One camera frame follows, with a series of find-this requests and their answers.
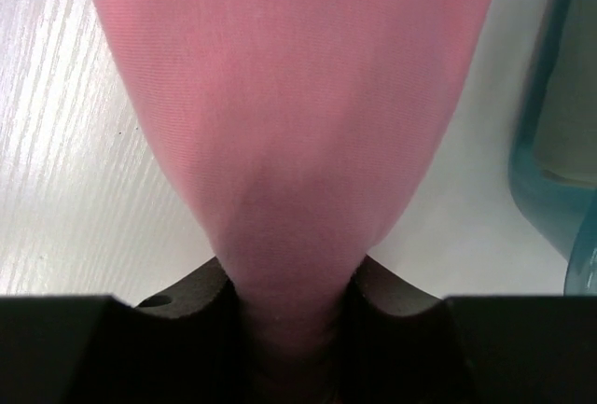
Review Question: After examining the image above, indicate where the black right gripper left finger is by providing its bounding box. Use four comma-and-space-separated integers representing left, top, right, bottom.
1, 259, 246, 403

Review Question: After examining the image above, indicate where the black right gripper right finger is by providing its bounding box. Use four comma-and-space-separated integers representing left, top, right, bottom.
340, 258, 596, 403

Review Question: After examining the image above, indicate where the pink t shirt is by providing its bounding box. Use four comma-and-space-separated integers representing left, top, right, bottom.
93, 0, 492, 403

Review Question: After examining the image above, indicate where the blue plastic bin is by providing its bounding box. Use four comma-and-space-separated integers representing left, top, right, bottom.
508, 0, 596, 296

